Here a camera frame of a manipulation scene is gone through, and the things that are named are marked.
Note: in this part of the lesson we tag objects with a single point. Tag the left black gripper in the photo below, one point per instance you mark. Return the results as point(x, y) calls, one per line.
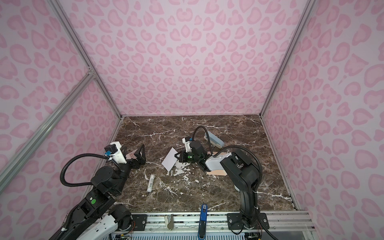
point(136, 165)

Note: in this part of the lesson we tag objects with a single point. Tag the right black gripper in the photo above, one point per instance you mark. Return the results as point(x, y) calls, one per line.
point(180, 160)

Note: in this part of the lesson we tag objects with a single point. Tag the green bordered floral letter paper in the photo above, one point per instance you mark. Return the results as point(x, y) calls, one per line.
point(170, 160)

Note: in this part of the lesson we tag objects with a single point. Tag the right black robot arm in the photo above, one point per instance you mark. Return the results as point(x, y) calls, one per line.
point(241, 166)

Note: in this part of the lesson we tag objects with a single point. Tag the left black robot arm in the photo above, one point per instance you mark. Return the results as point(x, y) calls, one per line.
point(97, 216)

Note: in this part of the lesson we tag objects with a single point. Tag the pink envelope with cream flap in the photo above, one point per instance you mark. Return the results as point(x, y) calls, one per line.
point(217, 172)

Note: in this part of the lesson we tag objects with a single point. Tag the blue grey stapler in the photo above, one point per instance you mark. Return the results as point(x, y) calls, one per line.
point(215, 141)

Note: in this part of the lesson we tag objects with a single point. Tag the white glue stick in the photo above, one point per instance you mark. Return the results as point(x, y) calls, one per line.
point(151, 183)

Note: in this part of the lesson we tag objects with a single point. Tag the beige hanging tag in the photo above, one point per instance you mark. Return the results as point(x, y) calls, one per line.
point(169, 221)

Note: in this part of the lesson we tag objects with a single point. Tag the blue black clip tool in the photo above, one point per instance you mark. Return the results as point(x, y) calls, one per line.
point(203, 222)

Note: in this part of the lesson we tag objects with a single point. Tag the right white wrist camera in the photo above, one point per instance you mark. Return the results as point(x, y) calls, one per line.
point(187, 141)

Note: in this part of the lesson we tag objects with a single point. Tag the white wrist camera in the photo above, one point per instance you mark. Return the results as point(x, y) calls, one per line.
point(187, 141)
point(114, 152)

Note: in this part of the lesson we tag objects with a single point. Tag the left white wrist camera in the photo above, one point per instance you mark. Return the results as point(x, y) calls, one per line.
point(114, 152)

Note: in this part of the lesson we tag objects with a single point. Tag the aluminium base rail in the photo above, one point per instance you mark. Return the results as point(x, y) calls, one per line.
point(283, 225)

